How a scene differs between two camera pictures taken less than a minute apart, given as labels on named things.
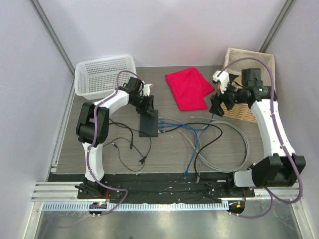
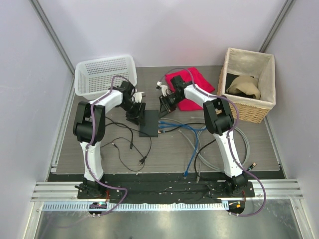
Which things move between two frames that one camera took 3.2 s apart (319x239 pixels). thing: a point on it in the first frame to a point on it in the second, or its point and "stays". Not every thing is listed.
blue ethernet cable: x=189 y=127 stays
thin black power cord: x=143 y=157 stays
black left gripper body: x=143 y=104 to x=133 y=113
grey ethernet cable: x=198 y=155 stays
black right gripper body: x=231 y=96 to x=169 y=102
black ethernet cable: x=204 y=148 stays
